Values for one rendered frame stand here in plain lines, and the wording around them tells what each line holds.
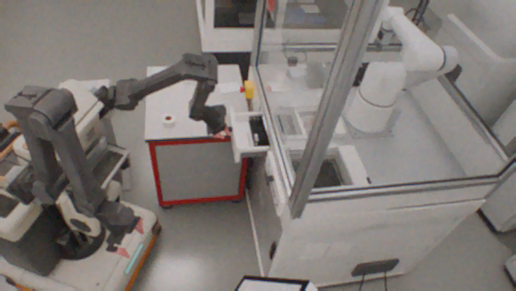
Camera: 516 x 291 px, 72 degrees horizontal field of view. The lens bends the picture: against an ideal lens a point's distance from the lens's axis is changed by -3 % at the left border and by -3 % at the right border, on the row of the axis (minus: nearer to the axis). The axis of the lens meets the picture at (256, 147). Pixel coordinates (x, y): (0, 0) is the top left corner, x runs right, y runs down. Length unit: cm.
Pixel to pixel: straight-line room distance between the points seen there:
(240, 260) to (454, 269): 145
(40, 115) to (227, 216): 183
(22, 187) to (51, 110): 47
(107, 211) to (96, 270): 100
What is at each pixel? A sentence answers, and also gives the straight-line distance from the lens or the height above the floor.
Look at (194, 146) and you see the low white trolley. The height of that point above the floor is 66.
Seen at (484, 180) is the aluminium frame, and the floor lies 109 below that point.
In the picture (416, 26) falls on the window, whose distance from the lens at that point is 98.
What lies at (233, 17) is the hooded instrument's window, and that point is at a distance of 238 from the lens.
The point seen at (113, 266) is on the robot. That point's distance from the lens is 214.
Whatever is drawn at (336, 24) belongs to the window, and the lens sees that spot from 104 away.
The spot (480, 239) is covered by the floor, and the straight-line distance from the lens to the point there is 313.
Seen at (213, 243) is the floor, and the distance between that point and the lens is 245.
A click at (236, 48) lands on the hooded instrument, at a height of 83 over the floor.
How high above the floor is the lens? 220
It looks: 48 degrees down
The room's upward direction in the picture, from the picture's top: 9 degrees clockwise
